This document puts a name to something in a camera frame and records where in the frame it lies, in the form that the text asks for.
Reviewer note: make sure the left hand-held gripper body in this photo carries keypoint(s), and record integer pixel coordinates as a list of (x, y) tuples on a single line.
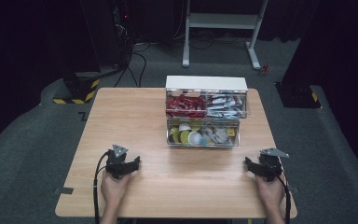
[(115, 161)]

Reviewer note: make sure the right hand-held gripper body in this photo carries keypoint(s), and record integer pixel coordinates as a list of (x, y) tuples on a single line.
[(270, 166)]

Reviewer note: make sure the clear drawer with packets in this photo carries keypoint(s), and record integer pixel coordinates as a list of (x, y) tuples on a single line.
[(205, 109)]

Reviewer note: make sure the pile of red packets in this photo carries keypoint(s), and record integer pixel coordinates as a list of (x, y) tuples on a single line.
[(185, 105)]

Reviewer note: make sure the white-topped clear organizer box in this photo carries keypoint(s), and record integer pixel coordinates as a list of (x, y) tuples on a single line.
[(206, 82)]

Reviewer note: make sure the person's right hand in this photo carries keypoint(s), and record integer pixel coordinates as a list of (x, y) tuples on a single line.
[(272, 191)]

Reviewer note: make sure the clear drawer with capsules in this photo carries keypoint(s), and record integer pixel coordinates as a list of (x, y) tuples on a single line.
[(233, 141)]

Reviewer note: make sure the small yellow sachet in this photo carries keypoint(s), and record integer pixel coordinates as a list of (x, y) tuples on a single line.
[(231, 132)]

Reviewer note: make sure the pile of grey sachets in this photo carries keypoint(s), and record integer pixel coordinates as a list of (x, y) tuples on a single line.
[(217, 135)]

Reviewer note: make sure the pile of green white capsules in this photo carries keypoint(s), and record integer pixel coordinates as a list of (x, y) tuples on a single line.
[(186, 134)]

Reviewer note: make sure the grey tape strip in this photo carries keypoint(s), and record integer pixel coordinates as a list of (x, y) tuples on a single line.
[(63, 190)]

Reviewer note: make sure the pile of white packets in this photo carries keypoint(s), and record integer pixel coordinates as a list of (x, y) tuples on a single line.
[(225, 105)]

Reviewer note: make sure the plain black stand base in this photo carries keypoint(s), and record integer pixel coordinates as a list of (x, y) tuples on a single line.
[(296, 95)]

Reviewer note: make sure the black yellow striped stand base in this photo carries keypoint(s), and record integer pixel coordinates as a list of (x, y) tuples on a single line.
[(79, 90)]

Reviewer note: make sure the black computer tower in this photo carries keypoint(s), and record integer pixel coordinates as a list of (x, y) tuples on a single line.
[(122, 28)]

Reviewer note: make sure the white metal stand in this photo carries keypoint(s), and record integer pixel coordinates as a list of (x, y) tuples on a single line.
[(222, 21)]

